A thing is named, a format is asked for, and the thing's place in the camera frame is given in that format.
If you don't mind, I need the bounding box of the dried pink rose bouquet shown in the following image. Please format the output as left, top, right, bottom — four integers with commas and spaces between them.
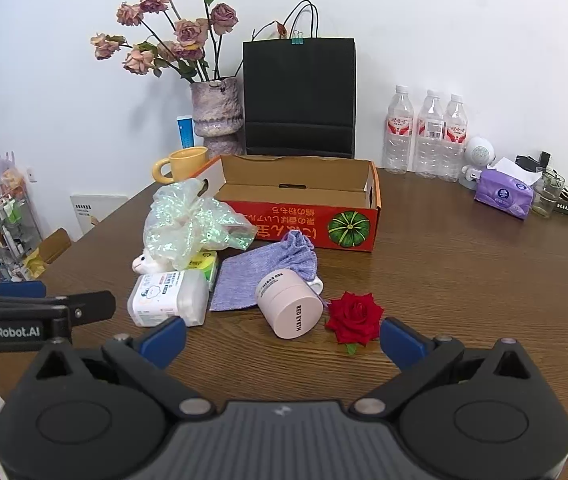
90, 0, 239, 84

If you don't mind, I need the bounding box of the wooden desktop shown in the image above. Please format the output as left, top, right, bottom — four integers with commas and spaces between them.
0, 159, 568, 466

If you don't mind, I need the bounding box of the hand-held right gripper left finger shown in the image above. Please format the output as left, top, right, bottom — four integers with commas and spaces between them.
34, 316, 217, 422

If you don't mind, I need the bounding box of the cluttered storage rack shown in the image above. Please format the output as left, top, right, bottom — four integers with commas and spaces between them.
0, 140, 45, 286

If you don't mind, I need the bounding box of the purple fabric pouch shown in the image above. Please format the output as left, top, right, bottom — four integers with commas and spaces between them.
209, 231, 319, 312

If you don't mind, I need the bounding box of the blue white tube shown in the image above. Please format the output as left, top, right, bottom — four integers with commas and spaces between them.
176, 115, 195, 151

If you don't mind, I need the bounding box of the clear water bottle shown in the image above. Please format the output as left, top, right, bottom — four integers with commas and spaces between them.
383, 85, 415, 175
413, 89, 446, 179
441, 94, 468, 182

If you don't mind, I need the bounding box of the iridescent plastic bag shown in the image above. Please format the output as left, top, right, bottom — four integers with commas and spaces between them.
143, 178, 259, 271

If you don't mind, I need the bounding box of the purple tissue pack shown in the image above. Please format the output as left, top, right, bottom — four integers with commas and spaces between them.
474, 157, 534, 220

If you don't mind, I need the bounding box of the red rose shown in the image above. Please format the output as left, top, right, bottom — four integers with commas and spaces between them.
325, 291, 385, 356

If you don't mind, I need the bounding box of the white flat box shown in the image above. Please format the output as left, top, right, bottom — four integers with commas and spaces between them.
70, 194, 130, 238

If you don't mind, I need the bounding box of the dried orange bud stem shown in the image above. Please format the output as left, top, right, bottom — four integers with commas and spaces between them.
234, 20, 287, 81

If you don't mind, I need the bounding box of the green tissue packet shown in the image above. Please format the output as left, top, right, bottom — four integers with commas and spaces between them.
189, 251, 219, 292

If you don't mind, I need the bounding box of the white and yellow plush toy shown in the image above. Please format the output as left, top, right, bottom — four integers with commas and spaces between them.
131, 252, 175, 276

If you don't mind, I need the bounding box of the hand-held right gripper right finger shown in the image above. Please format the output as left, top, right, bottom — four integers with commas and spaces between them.
351, 316, 537, 419

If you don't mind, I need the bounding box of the brown cardboard box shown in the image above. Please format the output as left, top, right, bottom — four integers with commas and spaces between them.
24, 227, 72, 281

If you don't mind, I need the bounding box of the orange cardboard box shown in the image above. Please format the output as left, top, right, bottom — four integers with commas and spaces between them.
184, 154, 382, 254

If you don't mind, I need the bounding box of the white wet wipes pack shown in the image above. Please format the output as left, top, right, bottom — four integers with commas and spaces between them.
127, 269, 211, 328

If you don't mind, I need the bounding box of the white round speaker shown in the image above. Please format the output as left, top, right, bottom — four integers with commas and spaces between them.
458, 135, 496, 191

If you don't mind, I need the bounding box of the black charger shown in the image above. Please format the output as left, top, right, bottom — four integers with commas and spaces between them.
515, 151, 553, 175

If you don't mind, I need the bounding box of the black paper bag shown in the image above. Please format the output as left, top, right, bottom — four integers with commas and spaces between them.
242, 1, 357, 159

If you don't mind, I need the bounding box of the small glass cup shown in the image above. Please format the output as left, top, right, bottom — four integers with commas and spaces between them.
531, 167, 566, 219

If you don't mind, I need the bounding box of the mottled purple ceramic vase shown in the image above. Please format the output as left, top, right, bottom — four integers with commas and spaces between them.
190, 77, 245, 157

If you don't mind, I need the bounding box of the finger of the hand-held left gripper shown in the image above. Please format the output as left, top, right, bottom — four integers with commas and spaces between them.
0, 280, 48, 301
0, 291, 117, 328

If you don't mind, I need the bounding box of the yellow mug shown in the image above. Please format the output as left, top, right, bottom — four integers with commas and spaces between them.
152, 146, 209, 184

